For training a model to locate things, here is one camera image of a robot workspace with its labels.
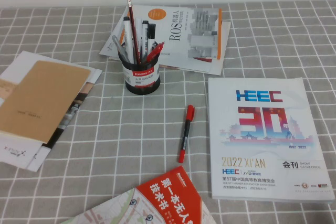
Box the orange white brochure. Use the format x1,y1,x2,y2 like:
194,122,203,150
0,78,19,105

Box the brown kraft notebook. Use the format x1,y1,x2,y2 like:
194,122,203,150
0,60,92,145

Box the white brochure with photos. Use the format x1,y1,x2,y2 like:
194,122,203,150
0,50,103,172

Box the red black striped pencil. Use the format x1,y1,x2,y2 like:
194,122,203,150
127,0,141,65

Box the white leaflet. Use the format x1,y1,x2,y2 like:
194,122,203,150
99,11,129,61

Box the red capped marker pen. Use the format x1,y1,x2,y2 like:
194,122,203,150
178,104,196,164

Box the red cover book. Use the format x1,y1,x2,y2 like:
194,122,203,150
135,165,211,224

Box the black mesh pen holder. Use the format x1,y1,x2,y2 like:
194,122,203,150
118,48,161,95

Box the black marker pen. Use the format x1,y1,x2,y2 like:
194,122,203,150
145,23,157,57

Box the white pen black cap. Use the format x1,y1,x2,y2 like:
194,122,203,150
122,16,135,63
140,19,150,63

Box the white booklet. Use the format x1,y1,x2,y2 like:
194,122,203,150
109,19,232,76

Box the white HEEC show catalogue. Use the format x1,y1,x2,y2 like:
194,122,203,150
207,77,336,204

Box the street map brochure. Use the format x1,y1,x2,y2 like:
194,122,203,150
60,188,184,224

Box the red gel pen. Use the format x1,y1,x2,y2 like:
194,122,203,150
145,41,165,64

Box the white brochure with logo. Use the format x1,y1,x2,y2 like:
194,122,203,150
0,132,43,170

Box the silver grey pen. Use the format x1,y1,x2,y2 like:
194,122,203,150
111,35,129,63

